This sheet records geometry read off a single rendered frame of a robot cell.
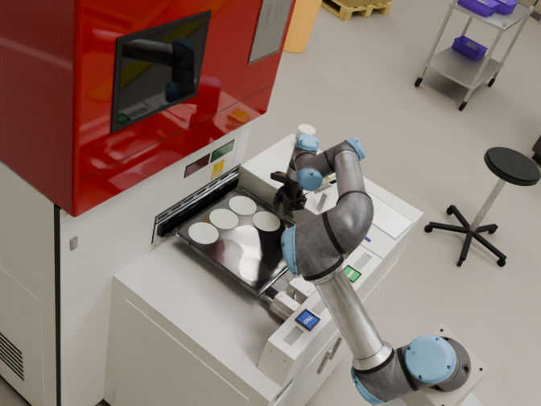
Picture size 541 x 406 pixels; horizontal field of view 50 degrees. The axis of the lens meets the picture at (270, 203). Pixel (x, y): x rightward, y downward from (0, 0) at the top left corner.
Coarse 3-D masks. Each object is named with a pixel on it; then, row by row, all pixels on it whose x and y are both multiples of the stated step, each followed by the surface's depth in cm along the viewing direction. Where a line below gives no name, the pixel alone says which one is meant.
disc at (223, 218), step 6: (216, 210) 204; (222, 210) 204; (228, 210) 205; (210, 216) 201; (216, 216) 202; (222, 216) 202; (228, 216) 203; (234, 216) 204; (216, 222) 199; (222, 222) 200; (228, 222) 200; (234, 222) 201; (222, 228) 198; (228, 228) 198
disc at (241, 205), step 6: (234, 198) 211; (240, 198) 212; (246, 198) 212; (234, 204) 209; (240, 204) 209; (246, 204) 210; (252, 204) 211; (234, 210) 206; (240, 210) 207; (246, 210) 207; (252, 210) 208
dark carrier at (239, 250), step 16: (240, 192) 214; (224, 208) 206; (192, 224) 196; (240, 224) 201; (288, 224) 207; (192, 240) 190; (224, 240) 194; (240, 240) 195; (256, 240) 197; (272, 240) 199; (224, 256) 188; (240, 256) 190; (256, 256) 191; (272, 256) 193; (240, 272) 185; (256, 272) 186; (272, 272) 188; (256, 288) 181
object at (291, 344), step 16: (352, 256) 193; (368, 256) 196; (368, 272) 189; (304, 304) 173; (320, 304) 175; (288, 320) 167; (320, 320) 170; (272, 336) 161; (288, 336) 163; (304, 336) 164; (320, 336) 173; (272, 352) 161; (288, 352) 158; (304, 352) 165; (272, 368) 165; (288, 368) 160
